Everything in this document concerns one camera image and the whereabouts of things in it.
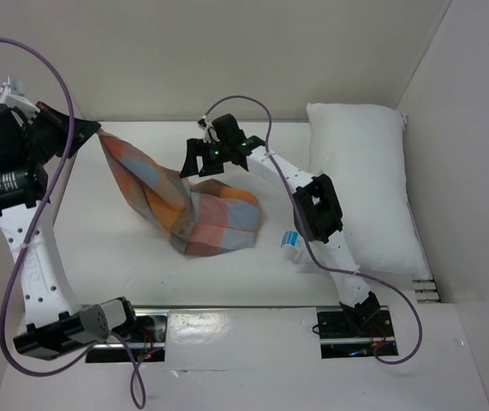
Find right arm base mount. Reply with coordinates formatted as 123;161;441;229
311;307;398;359

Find aluminium table frame rail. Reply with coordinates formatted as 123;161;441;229
406;123;442;305

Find checkered orange blue pillowcase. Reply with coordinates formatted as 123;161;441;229
98;130;263;257

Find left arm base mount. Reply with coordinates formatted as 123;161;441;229
85;307;169;364

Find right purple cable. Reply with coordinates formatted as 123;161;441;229
203;94;426;365

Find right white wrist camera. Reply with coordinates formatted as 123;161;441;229
197;115;218;143

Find blue white pillow tag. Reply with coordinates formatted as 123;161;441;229
280;230;304;249

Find white pillow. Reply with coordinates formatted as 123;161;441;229
307;103;431;280

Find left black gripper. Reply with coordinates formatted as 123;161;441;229
20;101;100;164

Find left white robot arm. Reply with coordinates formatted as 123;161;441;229
0;102;139;360

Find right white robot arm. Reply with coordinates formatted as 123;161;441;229
180;114;380;336

